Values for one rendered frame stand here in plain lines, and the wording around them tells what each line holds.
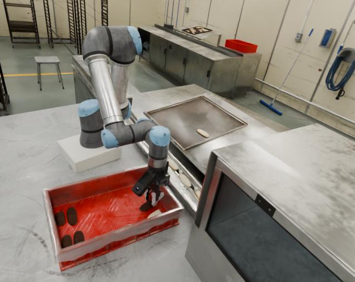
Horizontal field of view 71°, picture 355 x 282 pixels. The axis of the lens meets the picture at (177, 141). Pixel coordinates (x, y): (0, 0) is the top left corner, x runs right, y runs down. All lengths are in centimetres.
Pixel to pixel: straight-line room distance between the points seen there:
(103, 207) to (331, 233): 86
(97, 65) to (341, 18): 428
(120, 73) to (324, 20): 420
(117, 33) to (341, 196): 91
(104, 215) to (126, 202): 11
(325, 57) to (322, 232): 445
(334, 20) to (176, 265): 449
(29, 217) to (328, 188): 104
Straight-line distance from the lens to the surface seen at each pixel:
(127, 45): 109
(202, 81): 435
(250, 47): 495
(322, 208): 63
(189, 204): 113
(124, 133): 94
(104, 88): 98
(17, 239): 112
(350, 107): 475
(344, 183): 76
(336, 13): 493
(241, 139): 155
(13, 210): 123
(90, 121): 133
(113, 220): 110
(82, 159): 132
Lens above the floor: 166
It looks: 31 degrees down
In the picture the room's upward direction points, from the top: 9 degrees clockwise
